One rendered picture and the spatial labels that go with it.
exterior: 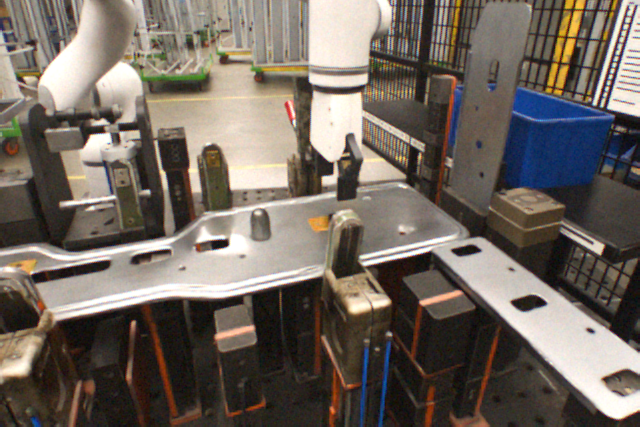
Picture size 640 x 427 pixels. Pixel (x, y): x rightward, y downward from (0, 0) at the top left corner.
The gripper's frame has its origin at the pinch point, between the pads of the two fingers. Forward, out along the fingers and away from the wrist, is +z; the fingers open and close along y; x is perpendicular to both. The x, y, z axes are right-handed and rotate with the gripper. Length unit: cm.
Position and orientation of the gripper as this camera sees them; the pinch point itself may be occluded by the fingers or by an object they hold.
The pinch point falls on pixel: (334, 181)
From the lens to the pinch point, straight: 63.6
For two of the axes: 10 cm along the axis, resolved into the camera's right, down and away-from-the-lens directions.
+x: 9.4, -1.4, 3.1
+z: -0.1, 9.0, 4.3
